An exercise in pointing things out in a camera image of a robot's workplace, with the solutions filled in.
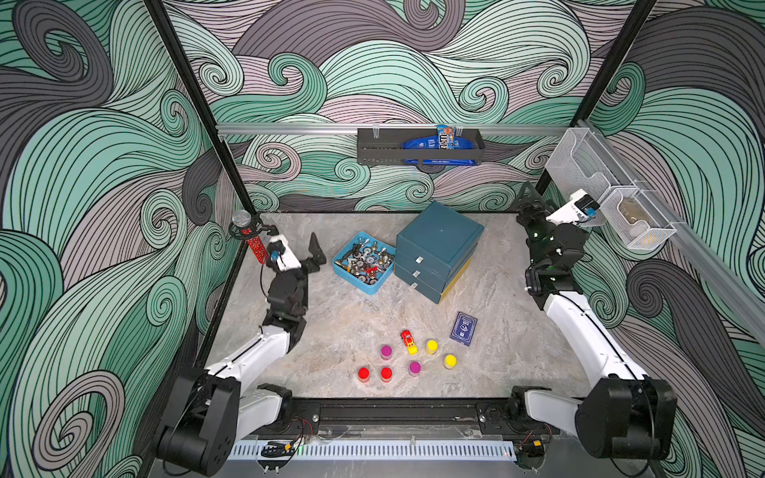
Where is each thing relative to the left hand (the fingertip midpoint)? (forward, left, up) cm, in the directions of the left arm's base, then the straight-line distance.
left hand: (298, 234), depth 77 cm
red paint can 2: (-28, -24, -25) cm, 44 cm away
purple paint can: (-22, -24, -25) cm, 41 cm away
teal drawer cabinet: (-2, -37, -5) cm, 37 cm away
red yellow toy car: (-18, -30, -26) cm, 44 cm away
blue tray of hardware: (+10, -17, -27) cm, 33 cm away
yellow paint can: (-24, -42, -26) cm, 54 cm away
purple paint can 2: (-26, -32, -25) cm, 48 cm away
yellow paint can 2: (-20, -37, -26) cm, 50 cm away
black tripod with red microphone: (+6, +16, -4) cm, 18 cm away
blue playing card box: (-14, -47, -26) cm, 56 cm away
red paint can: (-28, -18, -25) cm, 42 cm away
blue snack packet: (+33, -38, +8) cm, 51 cm away
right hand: (+4, -61, +12) cm, 62 cm away
